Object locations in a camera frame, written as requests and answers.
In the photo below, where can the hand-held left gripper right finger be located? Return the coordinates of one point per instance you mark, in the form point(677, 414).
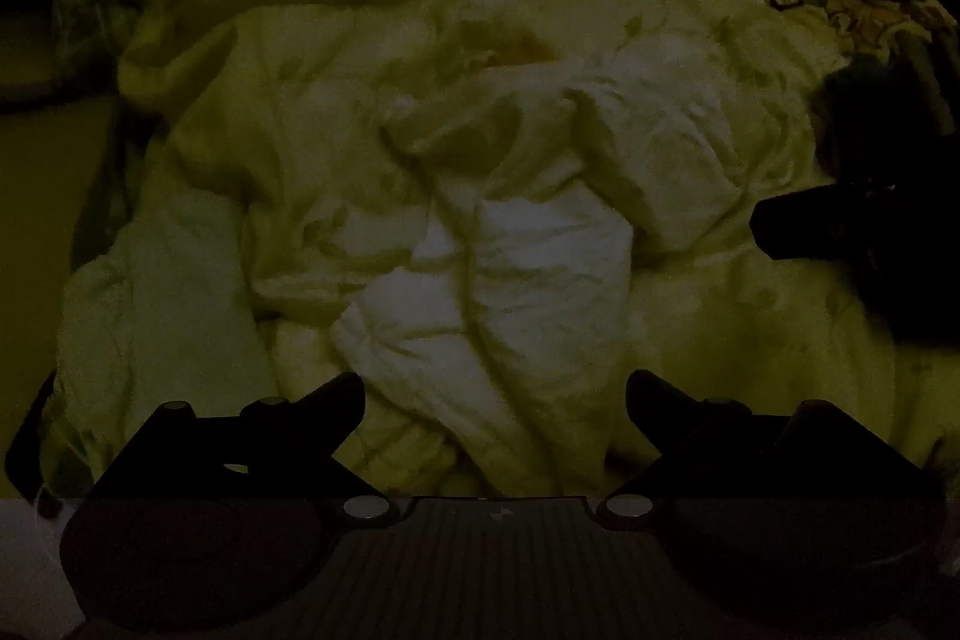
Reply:
point(652, 404)

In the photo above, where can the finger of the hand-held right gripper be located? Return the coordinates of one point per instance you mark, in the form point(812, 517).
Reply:
point(795, 227)

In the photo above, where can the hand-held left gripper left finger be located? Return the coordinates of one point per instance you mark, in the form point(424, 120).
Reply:
point(337, 404)

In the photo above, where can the white small garment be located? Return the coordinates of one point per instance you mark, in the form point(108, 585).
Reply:
point(525, 280)

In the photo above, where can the dark cloth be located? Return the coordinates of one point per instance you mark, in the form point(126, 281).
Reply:
point(862, 108)

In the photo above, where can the pale green floral quilt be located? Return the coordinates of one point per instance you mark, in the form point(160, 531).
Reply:
point(300, 85)

